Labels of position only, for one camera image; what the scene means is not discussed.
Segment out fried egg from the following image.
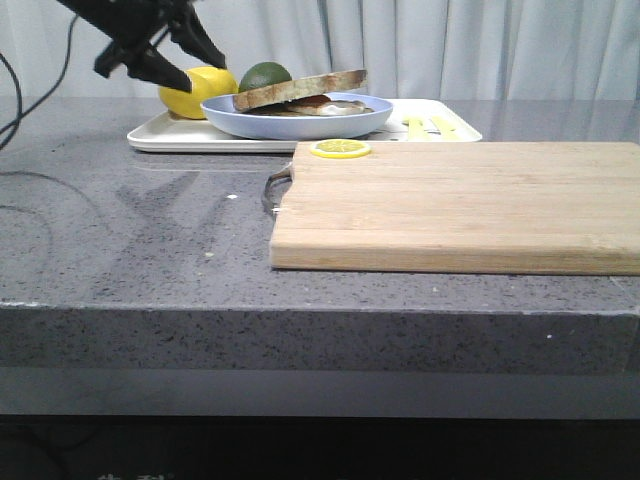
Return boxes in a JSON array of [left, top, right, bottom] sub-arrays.
[[285, 95, 368, 116]]

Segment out wooden cutting board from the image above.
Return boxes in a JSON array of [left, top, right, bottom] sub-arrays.
[[270, 141, 639, 275]]

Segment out bread slice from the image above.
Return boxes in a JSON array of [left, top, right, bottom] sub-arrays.
[[232, 69, 368, 112], [247, 103, 373, 116]]

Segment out yellow plastic knife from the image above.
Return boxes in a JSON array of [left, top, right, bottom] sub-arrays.
[[430, 116, 459, 142]]

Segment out yellow plastic fork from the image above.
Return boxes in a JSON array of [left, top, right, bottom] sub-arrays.
[[402, 116, 430, 142]]

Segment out black cable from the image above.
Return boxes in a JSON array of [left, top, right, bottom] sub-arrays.
[[0, 13, 116, 261]]

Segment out front yellow lemon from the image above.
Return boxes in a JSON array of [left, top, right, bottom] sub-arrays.
[[158, 66, 238, 120]]

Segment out light blue plate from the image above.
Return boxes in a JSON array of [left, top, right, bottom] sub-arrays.
[[202, 92, 393, 141]]

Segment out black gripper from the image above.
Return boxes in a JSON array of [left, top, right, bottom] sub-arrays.
[[62, 0, 227, 93]]

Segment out lemon slice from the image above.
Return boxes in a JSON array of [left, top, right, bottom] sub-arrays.
[[309, 139, 372, 159]]

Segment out green lime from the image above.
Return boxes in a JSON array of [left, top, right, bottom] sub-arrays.
[[238, 61, 292, 93]]

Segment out grey curtain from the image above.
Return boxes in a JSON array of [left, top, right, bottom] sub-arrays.
[[1, 1, 639, 113]]

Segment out white tray with bear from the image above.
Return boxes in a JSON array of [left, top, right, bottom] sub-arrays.
[[127, 99, 483, 153]]

